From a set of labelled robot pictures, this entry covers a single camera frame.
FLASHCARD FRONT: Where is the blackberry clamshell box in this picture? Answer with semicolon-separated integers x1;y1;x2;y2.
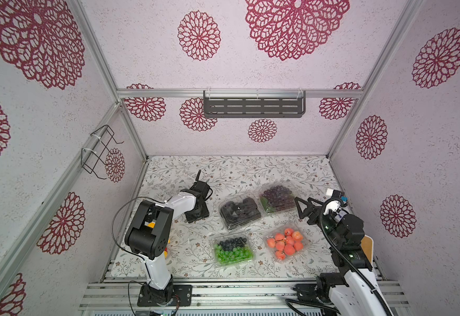
219;196;262;230

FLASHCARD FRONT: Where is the grey wall shelf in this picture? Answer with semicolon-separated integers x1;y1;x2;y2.
202;90;306;119

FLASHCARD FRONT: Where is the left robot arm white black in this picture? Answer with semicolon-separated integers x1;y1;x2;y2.
124;172;212;308

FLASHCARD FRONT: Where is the purple grape clamshell box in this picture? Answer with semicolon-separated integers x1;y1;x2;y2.
258;184;295;213

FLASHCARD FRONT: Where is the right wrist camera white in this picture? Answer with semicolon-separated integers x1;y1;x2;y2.
323;188;348;215

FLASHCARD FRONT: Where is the yellow red plush toy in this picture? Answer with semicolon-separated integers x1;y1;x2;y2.
147;223;171;258

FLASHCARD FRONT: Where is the black wire wall rack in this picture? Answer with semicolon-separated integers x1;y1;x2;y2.
79;125;124;180

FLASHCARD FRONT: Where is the green grape blueberry clamshell box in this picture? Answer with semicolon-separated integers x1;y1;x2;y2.
210;233;256;269

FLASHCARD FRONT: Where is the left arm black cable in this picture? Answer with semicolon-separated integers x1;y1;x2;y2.
110;196;168;261

